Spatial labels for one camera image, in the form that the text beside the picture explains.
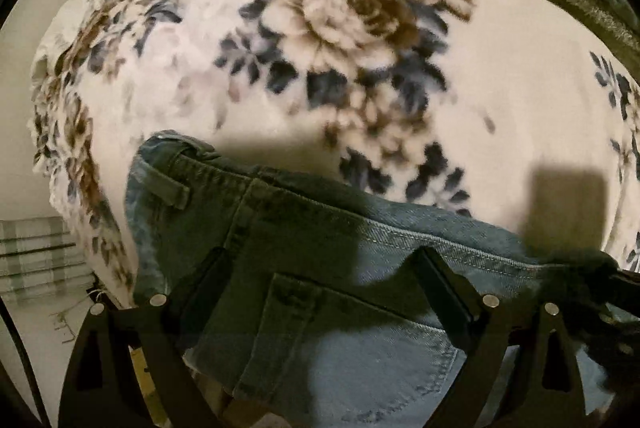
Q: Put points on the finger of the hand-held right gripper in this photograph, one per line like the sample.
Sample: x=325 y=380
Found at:
x=595 y=273

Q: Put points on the blue denim pants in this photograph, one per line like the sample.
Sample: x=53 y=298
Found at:
x=310 y=258

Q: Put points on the white floral printed blanket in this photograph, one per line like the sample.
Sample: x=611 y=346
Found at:
x=500 y=83

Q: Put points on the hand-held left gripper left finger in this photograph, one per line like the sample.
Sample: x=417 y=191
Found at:
x=202 y=280

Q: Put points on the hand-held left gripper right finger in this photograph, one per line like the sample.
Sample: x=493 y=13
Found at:
x=445 y=290

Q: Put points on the green white plaid cloth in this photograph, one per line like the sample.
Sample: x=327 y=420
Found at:
x=40 y=258

